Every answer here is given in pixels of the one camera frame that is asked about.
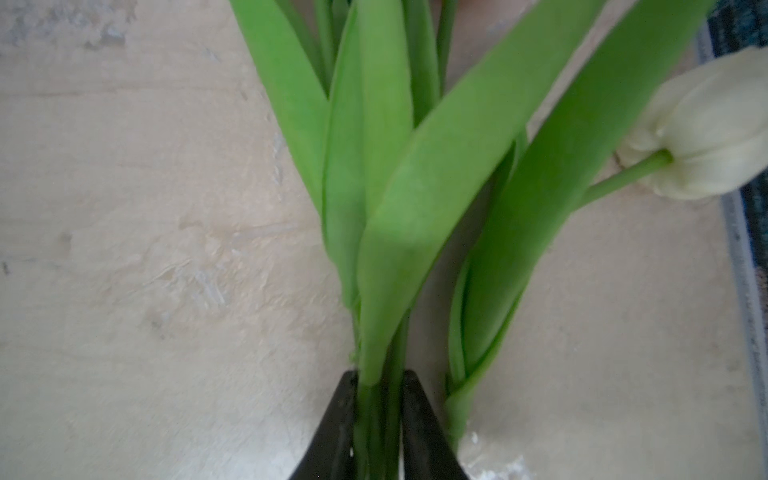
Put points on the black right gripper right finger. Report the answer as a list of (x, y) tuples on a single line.
[(426, 452)]

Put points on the tulip bunch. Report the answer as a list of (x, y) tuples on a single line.
[(674, 98)]

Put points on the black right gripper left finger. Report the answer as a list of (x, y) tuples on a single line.
[(330, 454)]

